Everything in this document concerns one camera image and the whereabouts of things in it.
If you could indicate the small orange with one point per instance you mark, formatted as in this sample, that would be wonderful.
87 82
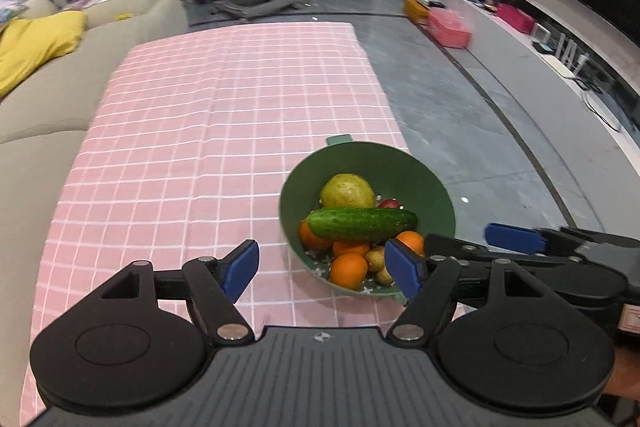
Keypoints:
312 238

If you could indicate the beige sofa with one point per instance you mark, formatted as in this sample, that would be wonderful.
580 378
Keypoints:
45 107

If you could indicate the large orange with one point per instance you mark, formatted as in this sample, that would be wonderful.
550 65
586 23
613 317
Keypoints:
348 271

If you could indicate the yellow-green pear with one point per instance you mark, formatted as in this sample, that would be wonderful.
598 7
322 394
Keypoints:
347 192

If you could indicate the grey tv cabinet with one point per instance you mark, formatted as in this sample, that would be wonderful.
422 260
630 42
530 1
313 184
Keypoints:
500 52

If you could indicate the orange box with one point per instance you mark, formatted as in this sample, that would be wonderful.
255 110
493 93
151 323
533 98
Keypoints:
417 11

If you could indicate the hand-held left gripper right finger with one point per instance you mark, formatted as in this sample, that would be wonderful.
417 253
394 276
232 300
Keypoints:
405 269

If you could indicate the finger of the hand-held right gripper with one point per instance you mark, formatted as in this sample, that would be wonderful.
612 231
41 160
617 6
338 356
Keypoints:
450 247
510 236

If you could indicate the green cucumber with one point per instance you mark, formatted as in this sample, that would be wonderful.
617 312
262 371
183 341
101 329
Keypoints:
360 224

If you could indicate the magenta box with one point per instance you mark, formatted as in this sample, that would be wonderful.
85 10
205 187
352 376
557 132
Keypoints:
515 18

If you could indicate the yellow cushion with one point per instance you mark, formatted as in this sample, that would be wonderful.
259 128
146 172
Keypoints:
35 42

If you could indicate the pink box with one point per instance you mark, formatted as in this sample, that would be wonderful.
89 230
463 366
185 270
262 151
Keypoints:
450 29

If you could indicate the green colander bowl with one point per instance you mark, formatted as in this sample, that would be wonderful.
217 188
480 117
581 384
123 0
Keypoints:
400 177

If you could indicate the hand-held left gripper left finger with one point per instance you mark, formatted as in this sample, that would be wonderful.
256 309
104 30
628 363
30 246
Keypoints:
240 269

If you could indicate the red tomato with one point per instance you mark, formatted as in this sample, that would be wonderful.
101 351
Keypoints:
390 204

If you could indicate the white power strip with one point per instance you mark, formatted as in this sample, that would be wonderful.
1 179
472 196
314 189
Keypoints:
559 66

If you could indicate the pink checked tablecloth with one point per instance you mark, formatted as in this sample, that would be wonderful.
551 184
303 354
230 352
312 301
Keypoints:
200 132

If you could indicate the blue patterned cushion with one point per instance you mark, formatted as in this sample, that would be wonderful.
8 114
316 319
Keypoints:
11 9

